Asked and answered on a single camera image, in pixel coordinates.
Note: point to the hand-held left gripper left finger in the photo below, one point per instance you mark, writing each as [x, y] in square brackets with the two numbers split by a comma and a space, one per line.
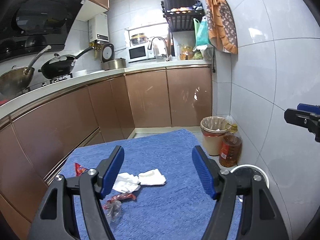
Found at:
[112, 173]

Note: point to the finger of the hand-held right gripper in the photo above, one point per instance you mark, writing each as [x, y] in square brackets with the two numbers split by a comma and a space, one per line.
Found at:
[297, 116]

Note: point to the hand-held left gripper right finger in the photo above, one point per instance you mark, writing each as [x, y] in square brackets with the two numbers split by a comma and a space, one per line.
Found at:
[203, 173]

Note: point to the white tissue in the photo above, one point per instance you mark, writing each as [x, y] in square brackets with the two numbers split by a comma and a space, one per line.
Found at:
[126, 182]
[152, 177]

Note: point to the red triangular snack wrapper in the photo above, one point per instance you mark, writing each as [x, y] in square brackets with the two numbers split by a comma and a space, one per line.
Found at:
[80, 169]

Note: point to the clear plastic wrapper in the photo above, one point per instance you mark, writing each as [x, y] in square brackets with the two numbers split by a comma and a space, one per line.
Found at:
[112, 211]

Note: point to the white round bin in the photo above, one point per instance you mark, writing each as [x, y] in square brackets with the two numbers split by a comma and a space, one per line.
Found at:
[245, 172]

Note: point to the beige wastebasket with liner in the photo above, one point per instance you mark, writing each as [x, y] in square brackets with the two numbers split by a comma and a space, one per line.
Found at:
[211, 140]

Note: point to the cooking oil bottle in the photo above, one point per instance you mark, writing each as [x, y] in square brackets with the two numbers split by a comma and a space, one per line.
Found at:
[230, 150]

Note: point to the blue terry towel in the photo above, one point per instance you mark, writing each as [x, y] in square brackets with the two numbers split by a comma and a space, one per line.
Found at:
[162, 210]

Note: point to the copper kitchen cabinets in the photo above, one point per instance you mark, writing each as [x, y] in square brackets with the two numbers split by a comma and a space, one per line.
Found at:
[75, 120]

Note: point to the white bowl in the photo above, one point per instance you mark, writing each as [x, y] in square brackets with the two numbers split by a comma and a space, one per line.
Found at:
[80, 73]

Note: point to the gas stove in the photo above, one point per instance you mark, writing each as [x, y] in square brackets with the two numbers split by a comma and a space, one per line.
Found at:
[55, 80]

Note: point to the open rice cooker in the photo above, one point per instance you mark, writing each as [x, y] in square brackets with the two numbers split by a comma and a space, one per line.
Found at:
[115, 63]

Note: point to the green vegetables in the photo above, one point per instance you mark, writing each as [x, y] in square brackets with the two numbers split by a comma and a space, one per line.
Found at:
[198, 55]

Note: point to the black frying pan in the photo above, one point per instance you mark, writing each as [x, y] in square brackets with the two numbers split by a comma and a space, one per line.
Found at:
[56, 67]

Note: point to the floral apron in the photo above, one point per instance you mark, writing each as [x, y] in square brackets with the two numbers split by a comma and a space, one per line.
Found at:
[221, 22]

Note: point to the yellow bottle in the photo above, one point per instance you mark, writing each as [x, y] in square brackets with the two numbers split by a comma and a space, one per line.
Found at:
[186, 53]

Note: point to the white microwave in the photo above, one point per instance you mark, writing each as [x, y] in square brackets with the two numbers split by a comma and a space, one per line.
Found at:
[138, 53]

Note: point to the green plastic bag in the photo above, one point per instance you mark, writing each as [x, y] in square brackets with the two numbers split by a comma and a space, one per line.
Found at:
[202, 33]

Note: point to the red flat board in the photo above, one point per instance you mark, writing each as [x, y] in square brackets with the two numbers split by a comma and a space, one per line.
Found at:
[3, 102]

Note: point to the pot with glass lid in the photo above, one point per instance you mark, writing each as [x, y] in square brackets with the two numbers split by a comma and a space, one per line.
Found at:
[138, 39]

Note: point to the steel faucet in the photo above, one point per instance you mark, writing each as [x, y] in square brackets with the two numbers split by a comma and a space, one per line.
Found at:
[157, 38]

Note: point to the white water heater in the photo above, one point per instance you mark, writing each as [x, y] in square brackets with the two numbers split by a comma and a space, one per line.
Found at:
[100, 27]

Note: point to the black dish rack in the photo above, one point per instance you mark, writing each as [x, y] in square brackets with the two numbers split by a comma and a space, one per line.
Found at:
[180, 17]

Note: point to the black range hood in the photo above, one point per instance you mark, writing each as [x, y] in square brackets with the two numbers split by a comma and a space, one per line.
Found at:
[37, 17]

